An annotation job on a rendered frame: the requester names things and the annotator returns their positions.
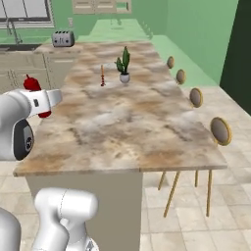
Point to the beige wall cupboard run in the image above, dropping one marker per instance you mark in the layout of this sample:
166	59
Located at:
98	6

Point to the window with white blinds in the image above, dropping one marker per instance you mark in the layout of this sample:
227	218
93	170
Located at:
26	11

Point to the round grey gold-rimmed stool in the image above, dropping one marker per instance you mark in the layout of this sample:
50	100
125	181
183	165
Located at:
196	97
221	131
170	62
180	76

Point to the silver toaster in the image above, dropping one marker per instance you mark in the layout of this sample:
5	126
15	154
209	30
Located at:
63	38

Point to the red ketchup bottle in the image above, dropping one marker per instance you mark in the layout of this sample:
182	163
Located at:
31	84

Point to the beige base cupboard run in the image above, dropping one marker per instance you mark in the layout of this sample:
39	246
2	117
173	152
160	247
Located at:
19	68

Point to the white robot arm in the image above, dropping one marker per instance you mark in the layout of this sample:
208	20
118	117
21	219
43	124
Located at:
19	111

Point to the slim orange red shaker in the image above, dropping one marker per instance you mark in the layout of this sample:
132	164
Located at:
102	76

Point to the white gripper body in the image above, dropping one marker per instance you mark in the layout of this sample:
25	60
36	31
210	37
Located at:
55	97

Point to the beige island counter base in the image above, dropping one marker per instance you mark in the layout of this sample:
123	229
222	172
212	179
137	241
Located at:
121	209

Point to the white wall socket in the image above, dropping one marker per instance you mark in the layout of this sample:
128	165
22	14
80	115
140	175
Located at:
70	22

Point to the green plant in white pot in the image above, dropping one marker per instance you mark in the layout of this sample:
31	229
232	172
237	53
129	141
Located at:
124	63

